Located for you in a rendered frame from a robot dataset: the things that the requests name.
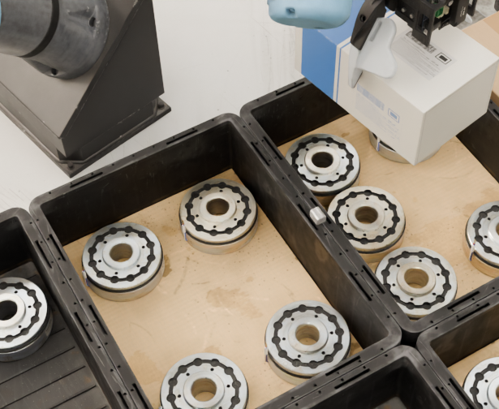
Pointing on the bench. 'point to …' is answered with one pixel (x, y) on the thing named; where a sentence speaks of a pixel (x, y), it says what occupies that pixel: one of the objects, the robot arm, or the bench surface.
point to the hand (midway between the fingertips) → (393, 52)
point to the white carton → (404, 83)
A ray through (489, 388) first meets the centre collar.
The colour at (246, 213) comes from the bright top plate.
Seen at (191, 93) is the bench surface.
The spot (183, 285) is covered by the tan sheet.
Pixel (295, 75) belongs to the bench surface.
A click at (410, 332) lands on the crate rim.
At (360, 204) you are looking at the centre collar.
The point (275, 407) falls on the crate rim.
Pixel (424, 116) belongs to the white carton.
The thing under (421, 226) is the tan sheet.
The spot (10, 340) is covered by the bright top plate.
